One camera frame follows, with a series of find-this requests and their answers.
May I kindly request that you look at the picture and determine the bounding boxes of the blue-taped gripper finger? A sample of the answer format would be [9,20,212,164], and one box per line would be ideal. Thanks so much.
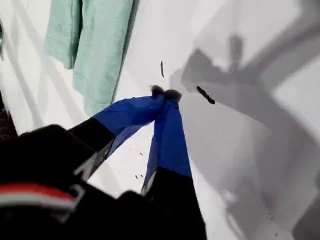
[67,84,166,180]
[139,89,208,240]

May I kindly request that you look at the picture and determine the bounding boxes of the pale green T-shirt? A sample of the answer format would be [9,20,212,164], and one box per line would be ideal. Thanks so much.
[44,0,140,116]

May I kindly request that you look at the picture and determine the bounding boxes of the red and white wire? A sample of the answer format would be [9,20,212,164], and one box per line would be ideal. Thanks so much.
[0,183,76,209]

